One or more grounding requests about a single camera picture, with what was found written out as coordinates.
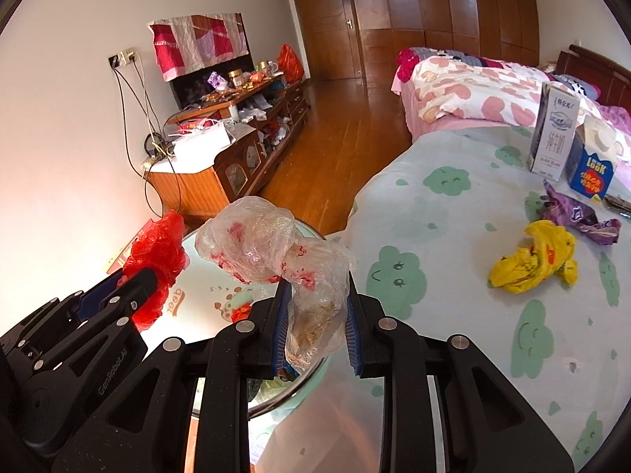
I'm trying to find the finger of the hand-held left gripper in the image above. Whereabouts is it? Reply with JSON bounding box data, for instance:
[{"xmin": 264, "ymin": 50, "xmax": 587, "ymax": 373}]
[
  {"xmin": 20, "ymin": 267, "xmax": 161, "ymax": 451},
  {"xmin": 0, "ymin": 275, "xmax": 124, "ymax": 358}
]

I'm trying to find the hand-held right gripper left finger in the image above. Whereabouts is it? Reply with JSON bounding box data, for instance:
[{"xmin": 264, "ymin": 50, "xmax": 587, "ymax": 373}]
[{"xmin": 52, "ymin": 280, "xmax": 294, "ymax": 473}]

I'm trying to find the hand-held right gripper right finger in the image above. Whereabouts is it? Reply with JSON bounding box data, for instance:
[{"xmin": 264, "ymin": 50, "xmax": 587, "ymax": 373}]
[{"xmin": 346, "ymin": 275, "xmax": 576, "ymax": 473}]

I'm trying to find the red plastic bag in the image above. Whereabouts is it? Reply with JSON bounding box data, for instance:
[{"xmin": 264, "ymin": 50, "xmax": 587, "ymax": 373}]
[{"xmin": 121, "ymin": 209, "xmax": 191, "ymax": 334}]

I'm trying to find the light green round basin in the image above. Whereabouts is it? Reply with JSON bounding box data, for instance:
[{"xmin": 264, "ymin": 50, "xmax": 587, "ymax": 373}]
[{"xmin": 106, "ymin": 221, "xmax": 357, "ymax": 415}]

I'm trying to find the clear bag with red print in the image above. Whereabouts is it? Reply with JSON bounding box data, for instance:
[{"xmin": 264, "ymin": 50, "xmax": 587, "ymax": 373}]
[{"xmin": 194, "ymin": 196, "xmax": 358, "ymax": 378}]

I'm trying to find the green cloud print bedsheet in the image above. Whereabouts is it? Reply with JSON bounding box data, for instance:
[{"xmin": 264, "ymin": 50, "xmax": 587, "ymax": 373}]
[{"xmin": 266, "ymin": 125, "xmax": 631, "ymax": 473}]

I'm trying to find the wooden TV cabinet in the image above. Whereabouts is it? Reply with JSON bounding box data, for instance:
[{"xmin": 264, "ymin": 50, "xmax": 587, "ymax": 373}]
[{"xmin": 144, "ymin": 79, "xmax": 312, "ymax": 218}]

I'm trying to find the white flat box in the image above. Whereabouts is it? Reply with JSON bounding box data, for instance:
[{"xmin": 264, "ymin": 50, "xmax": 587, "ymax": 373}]
[{"xmin": 169, "ymin": 125, "xmax": 233, "ymax": 159}]

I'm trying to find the yellow plastic bag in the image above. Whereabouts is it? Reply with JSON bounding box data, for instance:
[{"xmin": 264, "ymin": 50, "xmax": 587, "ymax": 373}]
[{"xmin": 487, "ymin": 220, "xmax": 579, "ymax": 295}]

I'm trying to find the black television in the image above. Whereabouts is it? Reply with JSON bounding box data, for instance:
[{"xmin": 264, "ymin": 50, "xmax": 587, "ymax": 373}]
[{"xmin": 170, "ymin": 65, "xmax": 255, "ymax": 110}]

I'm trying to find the pink bed sheet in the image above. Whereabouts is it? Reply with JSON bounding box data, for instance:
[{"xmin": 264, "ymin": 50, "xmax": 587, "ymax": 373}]
[{"xmin": 392, "ymin": 65, "xmax": 631, "ymax": 164}]

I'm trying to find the dark foil snack wrapper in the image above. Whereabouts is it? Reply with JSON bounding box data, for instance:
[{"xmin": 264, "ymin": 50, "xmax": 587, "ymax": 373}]
[{"xmin": 539, "ymin": 179, "xmax": 623, "ymax": 246}]

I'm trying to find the red gift bag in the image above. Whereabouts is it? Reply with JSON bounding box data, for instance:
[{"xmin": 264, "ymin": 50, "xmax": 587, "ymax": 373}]
[{"xmin": 276, "ymin": 43, "xmax": 306, "ymax": 83}]

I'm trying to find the red and pink cover cloth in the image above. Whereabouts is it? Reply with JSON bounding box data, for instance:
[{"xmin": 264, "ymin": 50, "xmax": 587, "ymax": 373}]
[{"xmin": 147, "ymin": 12, "xmax": 250, "ymax": 83}]

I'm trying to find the pink heart print quilt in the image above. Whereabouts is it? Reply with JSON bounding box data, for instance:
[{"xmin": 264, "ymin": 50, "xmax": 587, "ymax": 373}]
[{"xmin": 411, "ymin": 56, "xmax": 588, "ymax": 132}]

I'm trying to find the dark pink blanket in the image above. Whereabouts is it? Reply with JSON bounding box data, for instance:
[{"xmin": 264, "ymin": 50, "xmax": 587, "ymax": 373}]
[{"xmin": 396, "ymin": 48, "xmax": 420, "ymax": 83}]

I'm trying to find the white milk carton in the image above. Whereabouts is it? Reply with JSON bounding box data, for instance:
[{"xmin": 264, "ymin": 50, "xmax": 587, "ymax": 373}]
[{"xmin": 526, "ymin": 82, "xmax": 581, "ymax": 182}]

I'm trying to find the small dark patterned wrapper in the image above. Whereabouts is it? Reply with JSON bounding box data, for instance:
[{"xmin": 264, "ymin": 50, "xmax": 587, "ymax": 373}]
[{"xmin": 603, "ymin": 194, "xmax": 631, "ymax": 216}]

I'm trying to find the wooden door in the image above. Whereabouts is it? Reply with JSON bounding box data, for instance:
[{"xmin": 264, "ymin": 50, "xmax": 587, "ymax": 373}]
[{"xmin": 287, "ymin": 0, "xmax": 364, "ymax": 82}]

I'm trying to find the wooden wardrobe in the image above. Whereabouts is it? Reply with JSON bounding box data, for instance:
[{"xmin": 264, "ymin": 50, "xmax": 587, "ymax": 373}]
[{"xmin": 269, "ymin": 0, "xmax": 544, "ymax": 80}]

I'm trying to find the purple blanket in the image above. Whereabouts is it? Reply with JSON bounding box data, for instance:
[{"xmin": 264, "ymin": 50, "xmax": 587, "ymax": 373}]
[{"xmin": 597, "ymin": 102, "xmax": 631, "ymax": 135}]

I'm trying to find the wooden headboard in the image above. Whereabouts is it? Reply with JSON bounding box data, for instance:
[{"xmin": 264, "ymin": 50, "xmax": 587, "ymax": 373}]
[{"xmin": 556, "ymin": 44, "xmax": 631, "ymax": 105}]

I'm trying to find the grey power cable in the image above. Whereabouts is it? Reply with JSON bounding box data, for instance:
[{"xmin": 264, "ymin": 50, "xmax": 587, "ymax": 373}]
[{"xmin": 115, "ymin": 63, "xmax": 184, "ymax": 218}]

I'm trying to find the wall socket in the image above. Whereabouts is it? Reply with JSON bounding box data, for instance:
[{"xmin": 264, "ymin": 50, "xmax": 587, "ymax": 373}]
[{"xmin": 108, "ymin": 48, "xmax": 139, "ymax": 68}]

